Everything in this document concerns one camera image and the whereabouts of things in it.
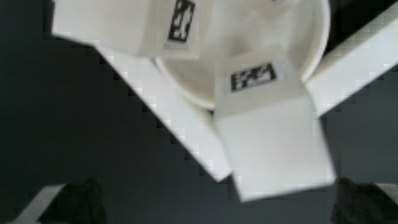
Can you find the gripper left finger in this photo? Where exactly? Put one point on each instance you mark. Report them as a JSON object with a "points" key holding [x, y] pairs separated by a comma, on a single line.
{"points": [[66, 204]]}

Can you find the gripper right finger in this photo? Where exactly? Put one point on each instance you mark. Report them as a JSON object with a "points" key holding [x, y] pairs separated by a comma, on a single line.
{"points": [[367, 203]]}

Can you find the white stool leg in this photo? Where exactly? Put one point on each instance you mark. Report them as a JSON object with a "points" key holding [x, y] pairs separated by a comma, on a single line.
{"points": [[148, 28], [269, 127]]}

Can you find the white round stool seat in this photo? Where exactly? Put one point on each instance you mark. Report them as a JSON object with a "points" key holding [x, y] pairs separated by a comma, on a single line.
{"points": [[253, 23]]}

